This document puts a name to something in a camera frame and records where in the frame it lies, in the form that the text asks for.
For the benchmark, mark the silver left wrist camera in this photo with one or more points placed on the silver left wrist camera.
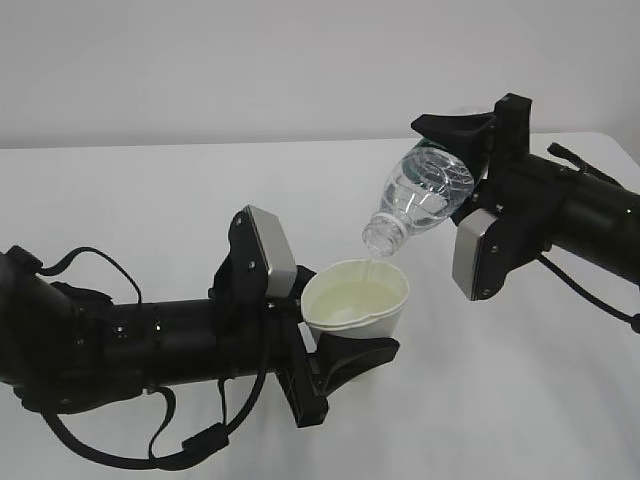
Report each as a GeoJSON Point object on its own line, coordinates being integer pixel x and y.
{"type": "Point", "coordinates": [280, 263]}

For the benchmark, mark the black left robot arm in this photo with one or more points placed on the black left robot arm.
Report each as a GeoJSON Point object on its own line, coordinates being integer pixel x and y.
{"type": "Point", "coordinates": [86, 352]}

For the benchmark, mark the white paper cup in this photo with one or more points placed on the white paper cup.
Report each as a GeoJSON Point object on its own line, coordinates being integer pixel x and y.
{"type": "Point", "coordinates": [355, 299]}

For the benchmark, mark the clear water bottle green label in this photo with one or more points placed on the clear water bottle green label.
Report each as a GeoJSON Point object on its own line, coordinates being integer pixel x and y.
{"type": "Point", "coordinates": [423, 189]}

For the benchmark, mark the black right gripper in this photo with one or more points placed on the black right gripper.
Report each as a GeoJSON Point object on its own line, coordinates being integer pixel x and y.
{"type": "Point", "coordinates": [488, 141]}

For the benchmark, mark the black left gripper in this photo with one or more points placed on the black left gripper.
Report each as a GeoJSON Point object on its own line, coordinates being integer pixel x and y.
{"type": "Point", "coordinates": [264, 337]}

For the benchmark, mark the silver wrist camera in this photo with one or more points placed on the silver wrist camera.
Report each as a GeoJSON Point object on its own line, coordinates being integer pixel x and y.
{"type": "Point", "coordinates": [476, 266]}
{"type": "Point", "coordinates": [280, 263]}

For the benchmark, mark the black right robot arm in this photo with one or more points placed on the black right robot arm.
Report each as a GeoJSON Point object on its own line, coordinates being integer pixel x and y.
{"type": "Point", "coordinates": [524, 204]}

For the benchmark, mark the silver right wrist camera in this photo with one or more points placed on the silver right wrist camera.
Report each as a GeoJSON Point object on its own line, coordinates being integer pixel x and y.
{"type": "Point", "coordinates": [476, 266]}

